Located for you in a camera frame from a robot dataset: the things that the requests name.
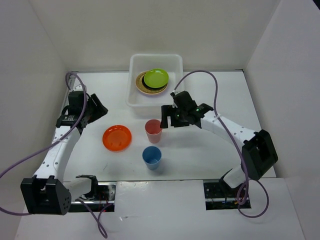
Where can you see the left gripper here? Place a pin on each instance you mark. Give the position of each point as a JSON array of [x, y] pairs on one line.
[[100, 110]]

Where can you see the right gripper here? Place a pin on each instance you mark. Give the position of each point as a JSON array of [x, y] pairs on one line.
[[169, 110]]

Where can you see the black plate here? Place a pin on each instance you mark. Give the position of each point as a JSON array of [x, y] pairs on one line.
[[152, 88]]

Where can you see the green plate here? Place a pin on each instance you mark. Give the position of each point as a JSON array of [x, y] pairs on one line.
[[156, 78]]

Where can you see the round bamboo mat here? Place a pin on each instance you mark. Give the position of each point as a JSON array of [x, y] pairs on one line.
[[139, 83]]

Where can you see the beige plate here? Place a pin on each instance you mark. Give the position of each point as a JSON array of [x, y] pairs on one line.
[[152, 94]]

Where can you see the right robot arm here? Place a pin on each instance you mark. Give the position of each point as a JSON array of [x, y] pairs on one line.
[[256, 148]]

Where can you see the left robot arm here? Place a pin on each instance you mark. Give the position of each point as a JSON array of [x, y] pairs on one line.
[[45, 192]]

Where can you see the clear plastic bin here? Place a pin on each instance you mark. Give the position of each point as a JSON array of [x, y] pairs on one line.
[[145, 103]]

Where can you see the pink plastic cup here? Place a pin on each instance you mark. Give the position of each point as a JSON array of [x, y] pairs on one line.
[[153, 130]]

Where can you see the orange plate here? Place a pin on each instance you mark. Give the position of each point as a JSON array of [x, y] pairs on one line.
[[117, 138]]

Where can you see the blue plastic cup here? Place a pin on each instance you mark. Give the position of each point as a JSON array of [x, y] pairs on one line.
[[152, 156]]

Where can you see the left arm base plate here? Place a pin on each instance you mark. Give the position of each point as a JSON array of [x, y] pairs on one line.
[[103, 200]]

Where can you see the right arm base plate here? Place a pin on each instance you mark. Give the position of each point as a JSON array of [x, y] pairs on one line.
[[218, 199]]

